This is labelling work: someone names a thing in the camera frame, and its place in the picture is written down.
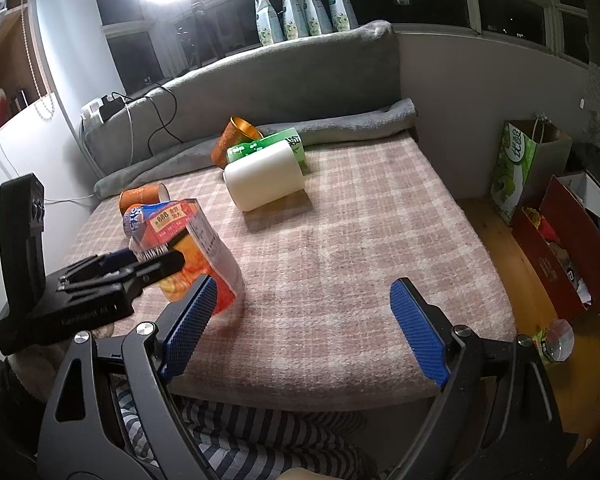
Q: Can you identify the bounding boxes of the black power adapter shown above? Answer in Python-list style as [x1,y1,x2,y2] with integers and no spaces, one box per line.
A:
[99,92,125,122]

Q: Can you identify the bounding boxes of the blue orange Arctic Ocean cup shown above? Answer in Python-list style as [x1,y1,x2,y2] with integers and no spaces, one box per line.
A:
[122,204,151,238]

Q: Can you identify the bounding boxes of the black light tripod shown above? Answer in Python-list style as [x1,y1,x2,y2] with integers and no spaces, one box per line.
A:
[176,0,225,68]

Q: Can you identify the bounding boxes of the gold brown cup back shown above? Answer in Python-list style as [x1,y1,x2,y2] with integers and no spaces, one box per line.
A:
[211,116,262,169]

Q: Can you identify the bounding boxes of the plaid pink bed cover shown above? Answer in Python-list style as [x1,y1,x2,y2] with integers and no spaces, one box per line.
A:
[61,131,517,413]

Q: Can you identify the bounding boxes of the refill pouch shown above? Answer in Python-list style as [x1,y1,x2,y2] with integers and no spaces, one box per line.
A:
[328,0,358,32]
[303,0,332,36]
[254,0,285,47]
[283,0,310,40]

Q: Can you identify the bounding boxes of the red gift box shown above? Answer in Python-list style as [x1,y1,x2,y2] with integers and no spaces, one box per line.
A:
[512,171,600,321]

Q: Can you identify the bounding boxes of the clear glass jar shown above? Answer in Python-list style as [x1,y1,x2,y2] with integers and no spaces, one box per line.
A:
[532,318,574,367]

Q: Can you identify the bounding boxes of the grey back cushion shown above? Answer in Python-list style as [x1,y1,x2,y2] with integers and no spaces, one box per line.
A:
[82,21,401,176]

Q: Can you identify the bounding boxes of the striped pants leg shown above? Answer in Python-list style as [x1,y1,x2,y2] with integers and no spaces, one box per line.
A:
[111,381,382,480]

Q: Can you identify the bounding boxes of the grey rolled blanket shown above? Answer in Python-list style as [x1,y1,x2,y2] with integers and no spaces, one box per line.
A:
[94,98,417,200]

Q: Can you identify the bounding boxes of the white plastic cup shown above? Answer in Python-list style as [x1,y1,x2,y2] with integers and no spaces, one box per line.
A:
[223,141,304,212]

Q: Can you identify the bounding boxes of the black power cable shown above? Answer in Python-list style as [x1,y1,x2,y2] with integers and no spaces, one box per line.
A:
[110,83,185,157]

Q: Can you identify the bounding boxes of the orange chips paper cup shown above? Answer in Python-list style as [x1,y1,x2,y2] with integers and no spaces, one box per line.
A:
[129,198,245,314]

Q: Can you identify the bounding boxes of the green white shopping bag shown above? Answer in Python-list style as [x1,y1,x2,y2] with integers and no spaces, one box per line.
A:
[490,116,572,226]

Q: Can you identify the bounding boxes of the green plastic cup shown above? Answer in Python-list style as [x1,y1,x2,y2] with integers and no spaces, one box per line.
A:
[225,127,310,172]

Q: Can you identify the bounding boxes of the white power strip chargers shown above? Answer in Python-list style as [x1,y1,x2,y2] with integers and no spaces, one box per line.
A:
[80,98,104,129]

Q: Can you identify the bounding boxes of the gold brown cup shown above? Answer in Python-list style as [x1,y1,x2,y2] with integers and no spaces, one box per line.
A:
[211,116,262,169]
[118,183,170,216]

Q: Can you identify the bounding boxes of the gold brown cup front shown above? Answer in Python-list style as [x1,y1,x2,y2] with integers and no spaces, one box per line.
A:
[118,183,170,216]

